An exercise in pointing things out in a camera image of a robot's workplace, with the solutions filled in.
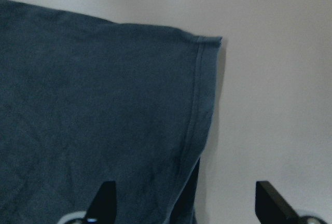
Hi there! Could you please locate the black printed t-shirt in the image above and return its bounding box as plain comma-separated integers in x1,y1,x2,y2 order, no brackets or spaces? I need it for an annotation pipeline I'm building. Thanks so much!
1,0,222,223

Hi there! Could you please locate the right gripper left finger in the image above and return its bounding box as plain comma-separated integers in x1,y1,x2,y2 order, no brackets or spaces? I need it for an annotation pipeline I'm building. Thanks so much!
84,181,116,224

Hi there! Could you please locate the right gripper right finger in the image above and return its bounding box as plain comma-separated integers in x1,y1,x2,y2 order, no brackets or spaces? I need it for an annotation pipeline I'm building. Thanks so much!
255,181,301,224

